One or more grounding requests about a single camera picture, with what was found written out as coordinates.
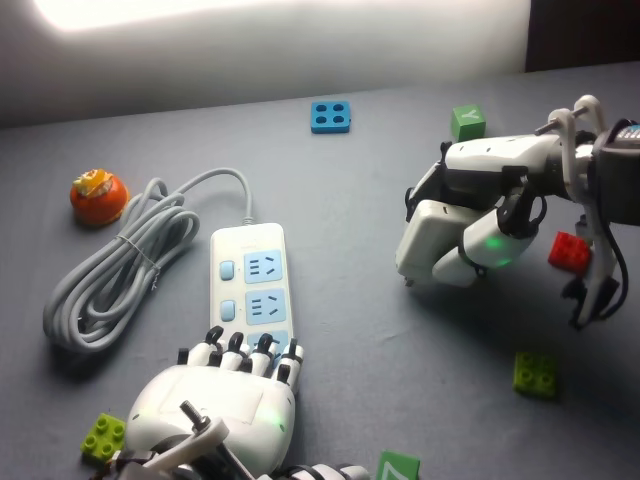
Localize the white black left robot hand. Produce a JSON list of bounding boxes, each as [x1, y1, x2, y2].
[[122, 325, 374, 480]]

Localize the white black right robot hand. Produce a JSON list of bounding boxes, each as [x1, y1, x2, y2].
[[403, 133, 564, 290]]

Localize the white power strip blue sockets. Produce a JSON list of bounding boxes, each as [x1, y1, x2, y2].
[[208, 222, 305, 361]]

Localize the green letter Y cube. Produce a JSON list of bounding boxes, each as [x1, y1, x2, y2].
[[450, 104, 488, 144]]

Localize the lime green toy brick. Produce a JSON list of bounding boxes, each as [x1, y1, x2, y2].
[[512, 351, 559, 399], [79, 412, 128, 467]]

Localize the red toy brick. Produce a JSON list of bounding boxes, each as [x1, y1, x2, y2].
[[547, 230, 594, 275]]

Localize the dark brown panel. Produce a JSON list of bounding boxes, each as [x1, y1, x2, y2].
[[524, 0, 640, 74]]

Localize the grey table cloth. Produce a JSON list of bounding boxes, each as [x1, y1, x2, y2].
[[0, 69, 640, 480]]

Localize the blue four-hole square block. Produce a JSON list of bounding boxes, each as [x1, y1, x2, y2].
[[309, 100, 355, 136]]

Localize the green number 7 cube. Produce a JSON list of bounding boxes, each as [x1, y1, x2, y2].
[[375, 450, 422, 480]]

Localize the orange toy cake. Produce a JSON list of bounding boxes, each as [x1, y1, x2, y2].
[[69, 168, 130, 230]]

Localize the grey power strip cord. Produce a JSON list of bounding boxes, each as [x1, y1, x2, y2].
[[43, 168, 254, 355]]

